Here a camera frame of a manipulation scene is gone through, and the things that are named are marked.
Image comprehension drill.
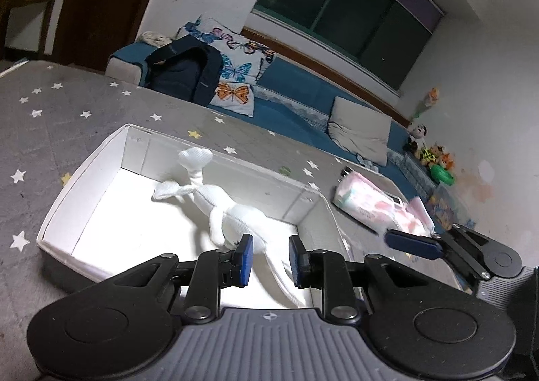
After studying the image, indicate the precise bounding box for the flower wall toy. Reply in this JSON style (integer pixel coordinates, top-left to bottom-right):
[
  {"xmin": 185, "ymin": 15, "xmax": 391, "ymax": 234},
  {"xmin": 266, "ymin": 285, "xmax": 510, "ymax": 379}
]
[{"xmin": 414, "ymin": 86, "xmax": 441, "ymax": 119}]

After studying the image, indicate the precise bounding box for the white cardboard box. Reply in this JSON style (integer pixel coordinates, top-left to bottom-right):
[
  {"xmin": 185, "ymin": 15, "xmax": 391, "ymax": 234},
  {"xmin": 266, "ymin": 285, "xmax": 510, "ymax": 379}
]
[{"xmin": 36, "ymin": 124, "xmax": 355, "ymax": 310}]

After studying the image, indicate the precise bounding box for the small pink tissue pack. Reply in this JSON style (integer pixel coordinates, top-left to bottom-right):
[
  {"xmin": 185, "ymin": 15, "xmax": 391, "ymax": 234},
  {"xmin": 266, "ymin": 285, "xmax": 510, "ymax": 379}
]
[{"xmin": 396, "ymin": 196, "xmax": 437, "ymax": 239}]

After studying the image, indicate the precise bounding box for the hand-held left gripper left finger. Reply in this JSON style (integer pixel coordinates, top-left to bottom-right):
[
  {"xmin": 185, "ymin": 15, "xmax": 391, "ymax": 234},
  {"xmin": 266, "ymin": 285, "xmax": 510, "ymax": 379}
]
[{"xmin": 110, "ymin": 235, "xmax": 254, "ymax": 321}]

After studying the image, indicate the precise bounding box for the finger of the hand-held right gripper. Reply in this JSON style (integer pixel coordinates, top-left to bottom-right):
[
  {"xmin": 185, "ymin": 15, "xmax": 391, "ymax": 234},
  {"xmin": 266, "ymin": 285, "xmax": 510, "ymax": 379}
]
[{"xmin": 384, "ymin": 223, "xmax": 492, "ymax": 281}]

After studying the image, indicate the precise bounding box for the blue sofa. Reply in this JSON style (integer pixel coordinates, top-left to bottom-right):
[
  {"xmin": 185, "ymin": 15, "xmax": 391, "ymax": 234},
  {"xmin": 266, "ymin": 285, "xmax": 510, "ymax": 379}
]
[{"xmin": 105, "ymin": 42, "xmax": 449, "ymax": 235}]

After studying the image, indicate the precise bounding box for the brown wooden door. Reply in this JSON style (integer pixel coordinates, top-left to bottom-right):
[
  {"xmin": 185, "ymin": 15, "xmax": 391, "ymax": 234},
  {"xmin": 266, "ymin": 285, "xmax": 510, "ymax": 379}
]
[{"xmin": 55, "ymin": 0, "xmax": 178, "ymax": 71}]

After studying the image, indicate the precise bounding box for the yellow green plush toy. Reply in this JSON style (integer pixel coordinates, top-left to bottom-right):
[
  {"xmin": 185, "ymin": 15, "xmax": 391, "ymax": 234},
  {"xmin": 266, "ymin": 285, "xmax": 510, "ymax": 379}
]
[{"xmin": 417, "ymin": 145, "xmax": 441, "ymax": 167}]

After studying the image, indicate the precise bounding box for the white plush toy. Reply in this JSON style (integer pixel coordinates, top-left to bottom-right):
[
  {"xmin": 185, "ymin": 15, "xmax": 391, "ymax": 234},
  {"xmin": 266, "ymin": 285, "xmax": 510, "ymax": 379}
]
[{"xmin": 152, "ymin": 148, "xmax": 309, "ymax": 308}]

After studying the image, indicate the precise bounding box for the clear plastic storage bin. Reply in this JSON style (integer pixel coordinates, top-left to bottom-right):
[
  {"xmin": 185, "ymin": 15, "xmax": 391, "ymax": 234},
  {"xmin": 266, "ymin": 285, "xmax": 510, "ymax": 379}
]
[{"xmin": 427, "ymin": 183, "xmax": 477, "ymax": 235}]

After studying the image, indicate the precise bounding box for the butterfly print pillow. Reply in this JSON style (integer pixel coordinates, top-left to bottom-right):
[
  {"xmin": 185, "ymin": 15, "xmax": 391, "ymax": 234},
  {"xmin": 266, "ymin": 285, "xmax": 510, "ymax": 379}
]
[{"xmin": 175, "ymin": 14, "xmax": 277, "ymax": 119}]

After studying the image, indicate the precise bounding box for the green round toy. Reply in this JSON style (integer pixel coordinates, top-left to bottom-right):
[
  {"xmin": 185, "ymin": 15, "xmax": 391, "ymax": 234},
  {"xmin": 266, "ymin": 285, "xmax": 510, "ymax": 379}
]
[{"xmin": 429, "ymin": 164, "xmax": 456, "ymax": 186}]

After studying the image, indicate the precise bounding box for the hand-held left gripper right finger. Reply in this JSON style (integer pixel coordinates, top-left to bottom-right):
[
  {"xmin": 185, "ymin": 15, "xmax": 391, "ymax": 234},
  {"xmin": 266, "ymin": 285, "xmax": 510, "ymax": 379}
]
[{"xmin": 288, "ymin": 235, "xmax": 443, "ymax": 321}]

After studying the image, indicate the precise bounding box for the small crumpled cloth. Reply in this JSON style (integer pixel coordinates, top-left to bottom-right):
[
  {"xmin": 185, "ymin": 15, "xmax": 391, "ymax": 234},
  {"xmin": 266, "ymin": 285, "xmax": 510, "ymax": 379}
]
[{"xmin": 357, "ymin": 154, "xmax": 380, "ymax": 172}]

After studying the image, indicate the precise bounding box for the large pink tissue pack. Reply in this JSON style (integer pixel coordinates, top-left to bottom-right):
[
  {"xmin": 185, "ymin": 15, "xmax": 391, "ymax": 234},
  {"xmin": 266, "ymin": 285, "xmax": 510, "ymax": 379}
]
[{"xmin": 332, "ymin": 172, "xmax": 410, "ymax": 234}]

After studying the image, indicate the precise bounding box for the dark navy backpack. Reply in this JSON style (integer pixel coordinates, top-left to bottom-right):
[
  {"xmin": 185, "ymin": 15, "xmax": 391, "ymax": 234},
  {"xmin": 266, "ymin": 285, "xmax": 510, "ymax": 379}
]
[{"xmin": 141, "ymin": 36, "xmax": 224, "ymax": 106}]

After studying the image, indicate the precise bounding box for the beige cloth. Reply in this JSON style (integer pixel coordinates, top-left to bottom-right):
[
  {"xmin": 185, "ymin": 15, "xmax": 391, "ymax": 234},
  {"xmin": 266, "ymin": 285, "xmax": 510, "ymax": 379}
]
[{"xmin": 141, "ymin": 31, "xmax": 173, "ymax": 47}]

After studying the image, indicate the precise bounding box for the plain grey pillow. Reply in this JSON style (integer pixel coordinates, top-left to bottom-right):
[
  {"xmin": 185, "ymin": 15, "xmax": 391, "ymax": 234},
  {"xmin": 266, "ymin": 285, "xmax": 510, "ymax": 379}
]
[{"xmin": 327, "ymin": 96, "xmax": 393, "ymax": 167}]

